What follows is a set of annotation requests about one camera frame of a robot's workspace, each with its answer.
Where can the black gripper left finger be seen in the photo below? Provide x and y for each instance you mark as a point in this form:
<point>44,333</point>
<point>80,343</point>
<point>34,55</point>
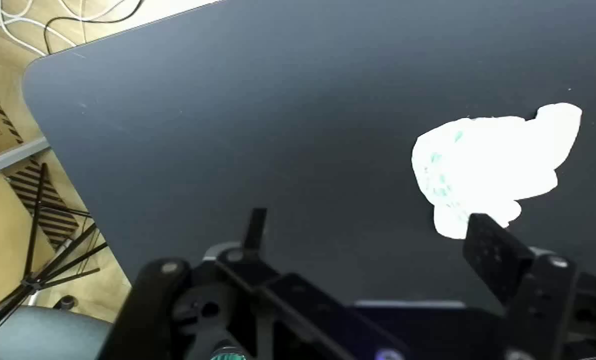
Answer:
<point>258,231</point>

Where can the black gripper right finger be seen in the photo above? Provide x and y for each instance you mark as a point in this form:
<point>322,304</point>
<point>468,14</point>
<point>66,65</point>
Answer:
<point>494,252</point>

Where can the white cloth green floral print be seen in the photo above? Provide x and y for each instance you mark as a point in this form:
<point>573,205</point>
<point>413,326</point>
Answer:
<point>490,161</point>

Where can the cardboard with black stripes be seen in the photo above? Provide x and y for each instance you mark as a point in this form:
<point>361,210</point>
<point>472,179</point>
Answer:
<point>58,213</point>

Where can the black tripod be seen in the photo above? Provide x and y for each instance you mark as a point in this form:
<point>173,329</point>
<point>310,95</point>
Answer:
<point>34,282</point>

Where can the grey metal bar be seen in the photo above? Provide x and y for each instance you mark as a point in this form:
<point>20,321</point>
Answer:
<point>11,161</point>

